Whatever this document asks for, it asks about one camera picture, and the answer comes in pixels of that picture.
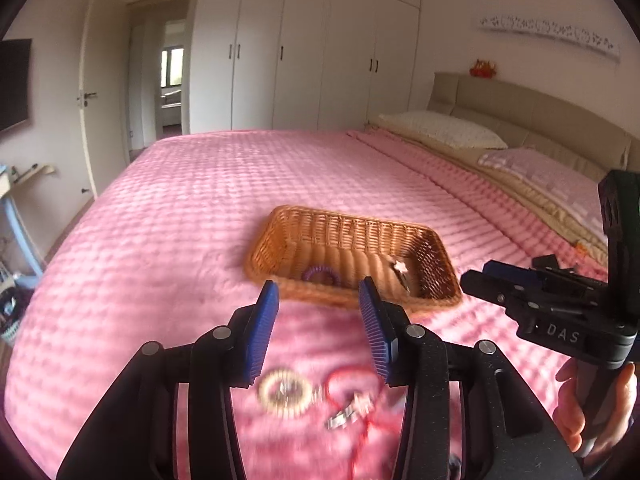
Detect cream beaded bracelet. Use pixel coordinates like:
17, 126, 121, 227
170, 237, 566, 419
256, 366, 317, 418

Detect white bedroom door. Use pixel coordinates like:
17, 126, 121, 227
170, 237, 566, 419
77, 0, 129, 197

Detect right hand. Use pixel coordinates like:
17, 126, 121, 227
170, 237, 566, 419
552, 358, 638, 461

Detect silver hair clip in basket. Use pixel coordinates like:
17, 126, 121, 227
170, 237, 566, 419
390, 260, 411, 295

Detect silver keys with tag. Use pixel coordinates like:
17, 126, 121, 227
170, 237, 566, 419
326, 392, 374, 430

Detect woven wicker basket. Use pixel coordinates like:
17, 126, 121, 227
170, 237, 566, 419
244, 205, 462, 313

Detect pink checked pillow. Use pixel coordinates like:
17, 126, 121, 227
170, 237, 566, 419
477, 148, 608, 246

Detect pink fleece bedspread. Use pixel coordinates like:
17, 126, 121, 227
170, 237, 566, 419
4, 131, 606, 479

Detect beige upholstered headboard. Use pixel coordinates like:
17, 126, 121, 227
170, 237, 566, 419
427, 73, 639, 179

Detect white dotted pillow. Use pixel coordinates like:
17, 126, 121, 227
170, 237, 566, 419
371, 110, 508, 150

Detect red ornament on headboard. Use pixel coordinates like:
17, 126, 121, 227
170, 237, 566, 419
469, 58, 497, 79

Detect light blue side table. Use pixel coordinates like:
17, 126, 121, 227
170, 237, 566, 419
1, 164, 44, 281

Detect white wardrobe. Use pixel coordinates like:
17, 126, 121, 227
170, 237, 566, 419
186, 0, 421, 132

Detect red string cord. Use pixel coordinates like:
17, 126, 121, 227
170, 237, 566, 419
324, 365, 396, 476

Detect white wall decoration strip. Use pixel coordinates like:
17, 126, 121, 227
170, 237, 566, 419
477, 14, 622, 62

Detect black wall television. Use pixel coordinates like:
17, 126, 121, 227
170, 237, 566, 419
0, 39, 32, 131

